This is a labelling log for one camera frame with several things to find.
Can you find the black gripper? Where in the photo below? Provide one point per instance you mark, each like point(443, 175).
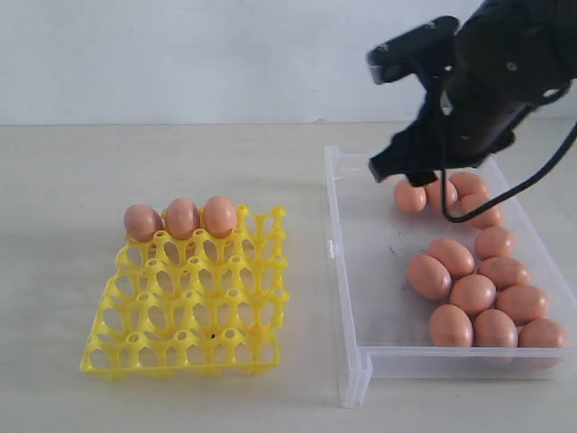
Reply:
point(467, 115)

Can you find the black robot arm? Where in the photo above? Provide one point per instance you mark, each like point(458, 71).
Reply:
point(537, 35)

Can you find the clear plastic box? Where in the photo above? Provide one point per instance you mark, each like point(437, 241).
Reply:
point(384, 332)

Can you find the yellow plastic egg tray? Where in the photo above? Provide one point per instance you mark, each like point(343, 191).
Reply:
point(204, 305)

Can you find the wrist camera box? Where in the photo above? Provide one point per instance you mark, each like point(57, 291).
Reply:
point(425, 50)

